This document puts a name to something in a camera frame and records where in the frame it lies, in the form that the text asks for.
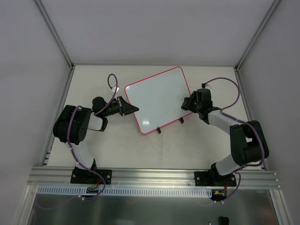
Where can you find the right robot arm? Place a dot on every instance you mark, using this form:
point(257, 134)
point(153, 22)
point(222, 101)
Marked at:
point(247, 142)

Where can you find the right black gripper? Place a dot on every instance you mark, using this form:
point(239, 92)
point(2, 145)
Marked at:
point(191, 102)

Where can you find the black knob at bottom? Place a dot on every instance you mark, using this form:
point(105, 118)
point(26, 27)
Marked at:
point(223, 220)

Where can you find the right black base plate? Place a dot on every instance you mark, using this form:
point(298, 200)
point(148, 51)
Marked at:
point(206, 178)

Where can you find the left aluminium frame post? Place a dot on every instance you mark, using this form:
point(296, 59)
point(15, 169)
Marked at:
point(42, 10)

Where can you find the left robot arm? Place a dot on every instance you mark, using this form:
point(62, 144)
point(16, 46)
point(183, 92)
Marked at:
point(71, 128)

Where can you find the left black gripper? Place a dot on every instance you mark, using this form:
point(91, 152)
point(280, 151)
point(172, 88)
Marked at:
point(122, 106)

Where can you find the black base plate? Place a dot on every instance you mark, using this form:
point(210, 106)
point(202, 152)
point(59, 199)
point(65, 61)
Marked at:
point(81, 176)
point(206, 178)

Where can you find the aluminium frame post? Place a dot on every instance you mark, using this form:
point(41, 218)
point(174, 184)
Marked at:
point(262, 25)
point(42, 10)

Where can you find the pink framed whiteboard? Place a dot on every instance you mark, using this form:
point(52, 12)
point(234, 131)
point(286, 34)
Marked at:
point(159, 99)

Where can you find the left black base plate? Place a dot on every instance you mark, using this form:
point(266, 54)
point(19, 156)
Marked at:
point(81, 176)

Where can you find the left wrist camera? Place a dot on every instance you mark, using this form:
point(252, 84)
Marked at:
point(114, 89)

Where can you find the aluminium mounting rail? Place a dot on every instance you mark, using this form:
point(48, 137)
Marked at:
point(152, 178)

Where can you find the white slotted cable duct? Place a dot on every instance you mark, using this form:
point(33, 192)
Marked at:
point(126, 191)

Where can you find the right aluminium frame post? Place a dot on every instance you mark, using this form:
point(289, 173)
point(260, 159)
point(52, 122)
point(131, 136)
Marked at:
point(262, 25)

